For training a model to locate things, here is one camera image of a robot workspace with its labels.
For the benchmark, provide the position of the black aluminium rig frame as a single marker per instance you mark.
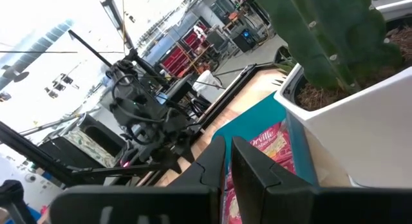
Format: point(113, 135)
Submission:
point(225, 97)

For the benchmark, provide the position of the small green succulent plant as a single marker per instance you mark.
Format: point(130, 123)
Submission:
point(284, 69)

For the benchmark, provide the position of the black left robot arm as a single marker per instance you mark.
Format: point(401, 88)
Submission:
point(138, 105)

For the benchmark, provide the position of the white hexagonal plant pot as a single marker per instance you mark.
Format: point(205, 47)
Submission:
point(370, 130)

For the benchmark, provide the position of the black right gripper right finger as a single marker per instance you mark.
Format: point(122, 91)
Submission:
point(273, 192)

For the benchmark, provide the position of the black monitor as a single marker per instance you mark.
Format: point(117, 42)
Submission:
point(180, 89)

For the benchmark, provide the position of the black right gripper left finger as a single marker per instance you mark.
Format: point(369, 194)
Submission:
point(193, 192)

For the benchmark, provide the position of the red Orville popcorn bag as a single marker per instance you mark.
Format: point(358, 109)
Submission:
point(273, 146)

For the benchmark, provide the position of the black computer tower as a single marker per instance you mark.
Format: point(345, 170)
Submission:
point(243, 42)

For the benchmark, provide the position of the tall green cactus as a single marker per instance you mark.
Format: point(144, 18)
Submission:
point(322, 40)

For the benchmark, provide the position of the red storage shelf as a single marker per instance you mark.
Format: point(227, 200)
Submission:
point(175, 60)

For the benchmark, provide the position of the teal rectangular basket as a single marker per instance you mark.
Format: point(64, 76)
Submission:
point(254, 121)

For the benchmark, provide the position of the black patterned box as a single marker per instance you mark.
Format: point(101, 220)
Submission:
point(87, 140)

